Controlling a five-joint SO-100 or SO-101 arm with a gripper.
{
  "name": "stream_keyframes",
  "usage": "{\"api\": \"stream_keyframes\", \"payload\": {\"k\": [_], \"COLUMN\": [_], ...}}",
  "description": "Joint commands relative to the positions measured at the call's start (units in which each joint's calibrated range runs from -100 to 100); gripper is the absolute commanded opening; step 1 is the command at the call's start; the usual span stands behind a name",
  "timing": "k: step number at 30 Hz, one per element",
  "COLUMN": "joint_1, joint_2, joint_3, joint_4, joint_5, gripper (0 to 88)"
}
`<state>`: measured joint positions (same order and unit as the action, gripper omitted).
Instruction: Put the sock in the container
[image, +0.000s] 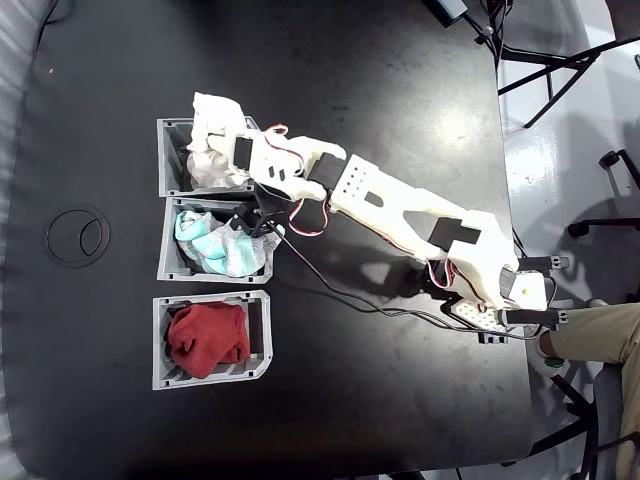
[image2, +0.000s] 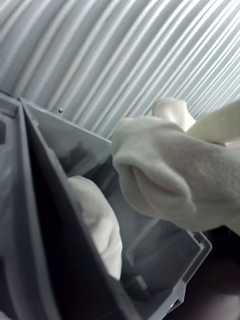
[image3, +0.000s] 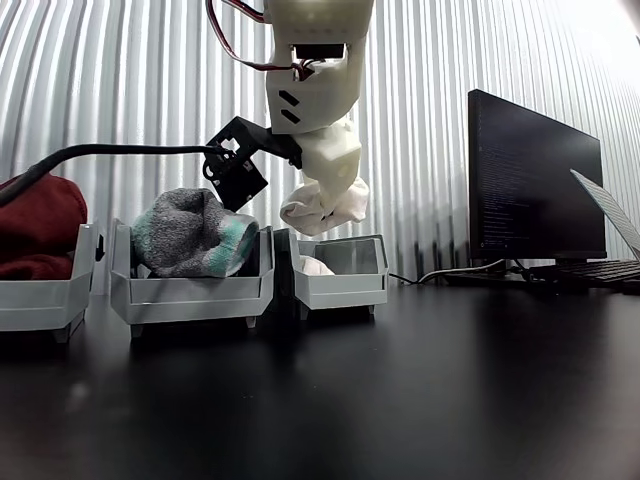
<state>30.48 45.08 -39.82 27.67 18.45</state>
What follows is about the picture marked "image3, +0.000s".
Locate red sock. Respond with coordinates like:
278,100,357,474
0,174,89,281

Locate red servo wires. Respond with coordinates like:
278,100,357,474
206,0,322,82

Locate black computer monitor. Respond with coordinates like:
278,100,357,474
442,88,608,287

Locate black camera cable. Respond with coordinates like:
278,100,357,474
0,143,222,207

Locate white cable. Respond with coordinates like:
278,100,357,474
389,257,522,286

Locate grey plastic bin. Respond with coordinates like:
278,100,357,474
288,233,390,322
0,223,107,344
109,218,277,339

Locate black camera box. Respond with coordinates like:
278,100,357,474
201,115,304,212

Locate white sock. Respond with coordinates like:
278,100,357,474
299,255,336,277
278,177,372,237

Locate teal and grey sock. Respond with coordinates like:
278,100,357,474
130,188,261,278

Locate open laptop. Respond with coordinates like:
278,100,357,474
547,168,640,297

